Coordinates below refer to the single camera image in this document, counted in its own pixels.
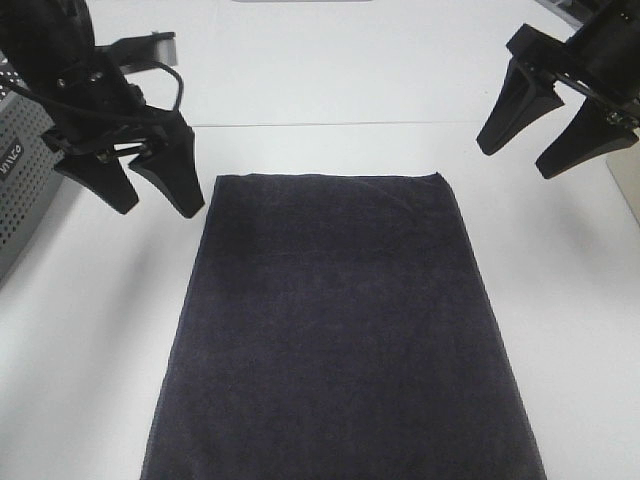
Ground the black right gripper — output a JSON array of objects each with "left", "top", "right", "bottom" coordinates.
[{"left": 476, "top": 1, "right": 639, "bottom": 179}]

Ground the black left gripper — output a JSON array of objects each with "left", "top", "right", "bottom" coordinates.
[{"left": 42, "top": 32, "right": 204, "bottom": 219}]

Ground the dark grey towel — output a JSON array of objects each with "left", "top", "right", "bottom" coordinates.
[{"left": 141, "top": 174, "right": 546, "bottom": 479}]

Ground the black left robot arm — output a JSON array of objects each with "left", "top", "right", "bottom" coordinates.
[{"left": 1, "top": 1, "right": 204, "bottom": 218}]

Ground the beige box at right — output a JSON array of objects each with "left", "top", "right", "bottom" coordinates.
[{"left": 606, "top": 145, "right": 640, "bottom": 222}]

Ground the grey perforated laundry basket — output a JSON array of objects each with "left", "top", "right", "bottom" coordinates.
[{"left": 1, "top": 57, "right": 62, "bottom": 278}]

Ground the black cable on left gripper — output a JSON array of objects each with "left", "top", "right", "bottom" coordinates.
[{"left": 9, "top": 62, "right": 185, "bottom": 124}]

